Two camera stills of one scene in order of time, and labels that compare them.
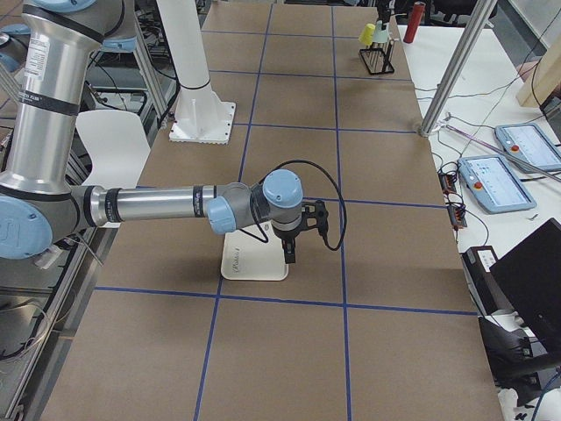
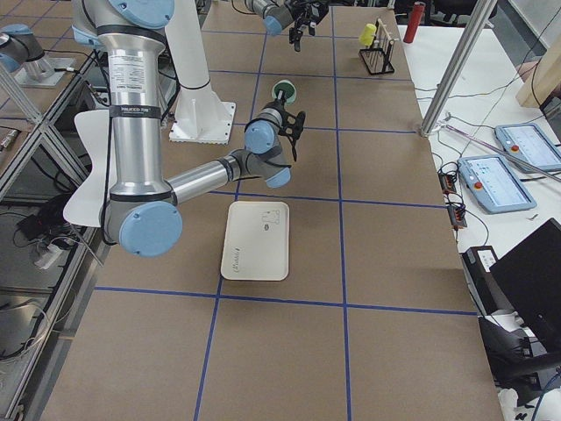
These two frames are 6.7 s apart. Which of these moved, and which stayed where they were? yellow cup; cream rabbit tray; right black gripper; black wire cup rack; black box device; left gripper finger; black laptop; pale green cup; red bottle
Moved: right black gripper; left gripper finger; pale green cup
Stayed: yellow cup; red bottle; black laptop; black wire cup rack; cream rabbit tray; black box device
